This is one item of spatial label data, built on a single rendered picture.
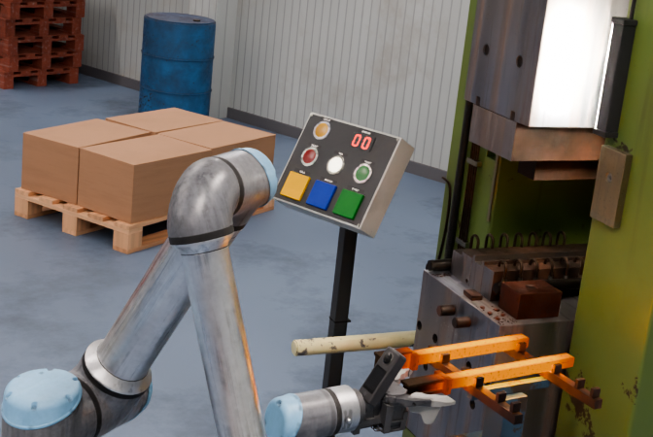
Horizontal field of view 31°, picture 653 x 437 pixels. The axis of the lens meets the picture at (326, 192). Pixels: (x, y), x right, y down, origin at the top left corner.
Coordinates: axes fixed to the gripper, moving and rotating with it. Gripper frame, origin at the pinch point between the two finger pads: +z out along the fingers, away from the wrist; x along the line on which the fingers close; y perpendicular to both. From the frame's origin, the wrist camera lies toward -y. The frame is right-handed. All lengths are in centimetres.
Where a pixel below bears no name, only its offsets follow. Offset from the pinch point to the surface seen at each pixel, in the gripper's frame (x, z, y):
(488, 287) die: -36, 42, -3
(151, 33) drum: -579, 186, 27
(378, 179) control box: -83, 40, -17
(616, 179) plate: -8, 51, -38
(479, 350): -10.7, 20.2, 0.1
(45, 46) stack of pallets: -708, 155, 60
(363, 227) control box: -80, 35, -4
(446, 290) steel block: -46, 38, 1
